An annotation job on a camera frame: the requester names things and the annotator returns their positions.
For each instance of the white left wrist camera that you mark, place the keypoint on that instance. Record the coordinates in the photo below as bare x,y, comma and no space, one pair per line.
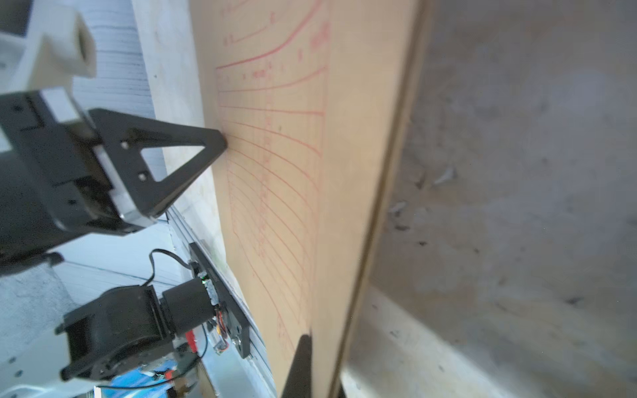
44,44

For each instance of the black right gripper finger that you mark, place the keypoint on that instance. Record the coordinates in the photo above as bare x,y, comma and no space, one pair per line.
299,379

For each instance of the brown kraft file bag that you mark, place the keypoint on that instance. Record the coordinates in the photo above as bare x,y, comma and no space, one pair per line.
312,98

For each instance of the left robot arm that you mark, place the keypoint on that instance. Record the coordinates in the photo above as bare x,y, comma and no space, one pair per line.
126,326

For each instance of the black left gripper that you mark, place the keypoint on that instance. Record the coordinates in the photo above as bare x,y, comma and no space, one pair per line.
101,172

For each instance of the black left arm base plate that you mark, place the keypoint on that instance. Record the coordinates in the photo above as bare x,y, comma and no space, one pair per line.
233,320

